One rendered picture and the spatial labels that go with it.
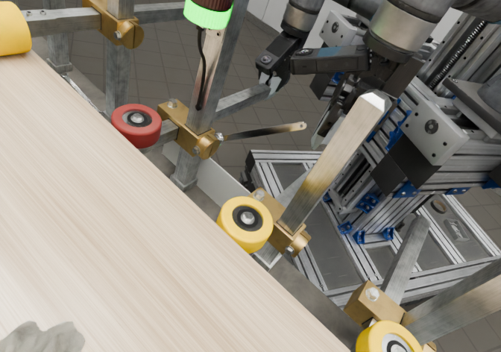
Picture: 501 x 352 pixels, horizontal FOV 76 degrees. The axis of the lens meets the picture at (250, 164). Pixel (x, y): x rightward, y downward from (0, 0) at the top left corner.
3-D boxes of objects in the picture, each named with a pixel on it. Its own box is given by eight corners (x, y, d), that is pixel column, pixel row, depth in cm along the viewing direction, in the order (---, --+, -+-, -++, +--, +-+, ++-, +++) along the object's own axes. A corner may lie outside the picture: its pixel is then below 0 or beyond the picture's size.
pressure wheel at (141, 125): (137, 143, 64) (142, 96, 56) (163, 167, 62) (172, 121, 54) (100, 158, 58) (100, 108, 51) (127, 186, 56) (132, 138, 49)
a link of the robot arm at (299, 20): (309, 16, 69) (279, -2, 71) (300, 36, 72) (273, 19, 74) (324, 13, 74) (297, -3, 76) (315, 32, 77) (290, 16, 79)
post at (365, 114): (253, 263, 72) (373, 83, 40) (264, 274, 71) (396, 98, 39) (243, 273, 70) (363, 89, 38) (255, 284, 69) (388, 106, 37)
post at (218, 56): (180, 186, 78) (235, -25, 46) (190, 195, 77) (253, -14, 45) (169, 193, 75) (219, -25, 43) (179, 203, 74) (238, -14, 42)
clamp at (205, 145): (173, 116, 69) (177, 98, 66) (216, 154, 66) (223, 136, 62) (152, 124, 66) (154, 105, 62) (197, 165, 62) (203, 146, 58)
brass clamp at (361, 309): (354, 288, 58) (370, 276, 55) (420, 346, 54) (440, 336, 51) (341, 313, 54) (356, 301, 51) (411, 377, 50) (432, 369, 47)
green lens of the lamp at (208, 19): (205, 7, 47) (209, -9, 46) (234, 27, 45) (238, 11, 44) (174, 9, 43) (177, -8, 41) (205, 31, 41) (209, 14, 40)
